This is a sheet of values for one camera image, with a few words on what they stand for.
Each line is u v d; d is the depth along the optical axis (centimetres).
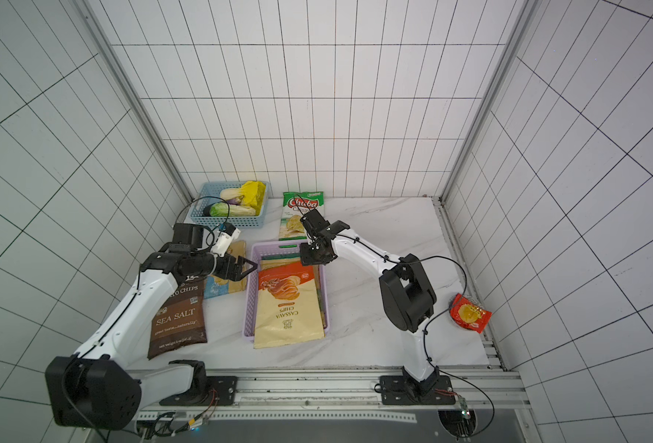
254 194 110
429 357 59
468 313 83
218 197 115
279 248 100
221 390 72
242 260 71
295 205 118
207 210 107
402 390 65
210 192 120
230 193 114
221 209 106
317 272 88
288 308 79
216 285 90
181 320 83
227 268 69
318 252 77
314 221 72
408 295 50
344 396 73
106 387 38
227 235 71
